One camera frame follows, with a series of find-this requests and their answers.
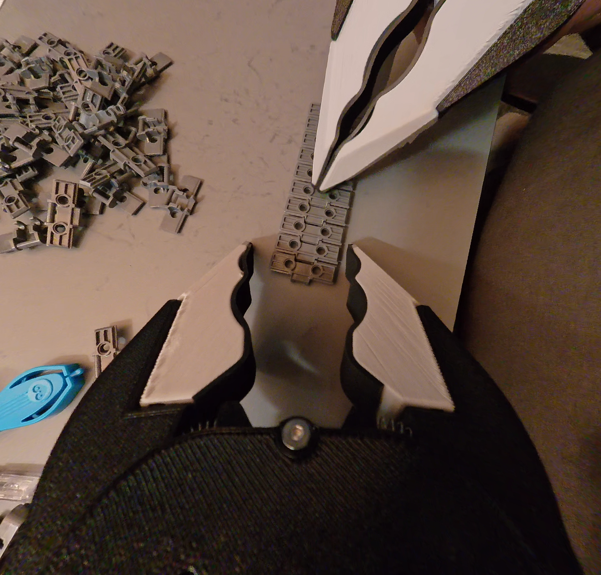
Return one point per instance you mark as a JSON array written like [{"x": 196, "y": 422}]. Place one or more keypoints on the single grey track link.
[{"x": 105, "y": 347}]

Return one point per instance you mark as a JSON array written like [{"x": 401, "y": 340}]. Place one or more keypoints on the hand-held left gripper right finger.
[{"x": 399, "y": 349}]

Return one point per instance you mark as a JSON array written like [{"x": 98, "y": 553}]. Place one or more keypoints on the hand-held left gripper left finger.
[{"x": 202, "y": 340}]

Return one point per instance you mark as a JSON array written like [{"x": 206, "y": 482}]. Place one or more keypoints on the clear plastic brick piece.
[{"x": 16, "y": 483}]

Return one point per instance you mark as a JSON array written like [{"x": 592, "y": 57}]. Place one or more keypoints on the person's black shoe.
[{"x": 519, "y": 103}]

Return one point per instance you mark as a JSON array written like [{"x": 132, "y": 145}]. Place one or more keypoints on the person's grey clothing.
[{"x": 540, "y": 302}]

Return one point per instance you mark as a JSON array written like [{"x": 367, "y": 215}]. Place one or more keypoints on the pile of grey track links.
[{"x": 70, "y": 105}]

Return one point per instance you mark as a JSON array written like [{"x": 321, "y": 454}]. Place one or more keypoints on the blue plastic separator tool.
[{"x": 33, "y": 396}]

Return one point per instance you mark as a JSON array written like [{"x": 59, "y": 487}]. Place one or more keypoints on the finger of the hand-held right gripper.
[
  {"x": 469, "y": 44},
  {"x": 357, "y": 68}
]

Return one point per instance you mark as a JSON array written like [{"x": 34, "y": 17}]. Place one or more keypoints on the assembled grey track strip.
[{"x": 310, "y": 227}]

